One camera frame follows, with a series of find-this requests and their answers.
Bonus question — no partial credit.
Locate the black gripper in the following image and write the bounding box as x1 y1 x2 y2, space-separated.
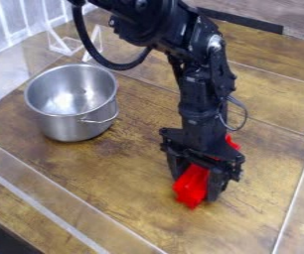
160 111 241 201

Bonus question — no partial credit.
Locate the red rectangular block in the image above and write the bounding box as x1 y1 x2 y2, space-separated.
173 134 245 208

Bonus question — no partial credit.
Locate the silver metal pot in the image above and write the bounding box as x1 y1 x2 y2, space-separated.
24 63 119 142

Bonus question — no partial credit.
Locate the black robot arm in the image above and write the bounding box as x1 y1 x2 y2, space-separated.
69 0 245 206

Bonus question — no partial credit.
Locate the clear acrylic front panel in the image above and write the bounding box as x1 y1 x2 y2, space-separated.
0 147 168 254

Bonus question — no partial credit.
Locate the black strip on table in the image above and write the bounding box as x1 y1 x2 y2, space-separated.
200 7 284 35

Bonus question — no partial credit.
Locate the clear acrylic stand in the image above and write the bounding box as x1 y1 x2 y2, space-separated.
49 25 103 57

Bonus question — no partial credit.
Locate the black cable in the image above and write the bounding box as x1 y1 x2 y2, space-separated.
71 3 154 71

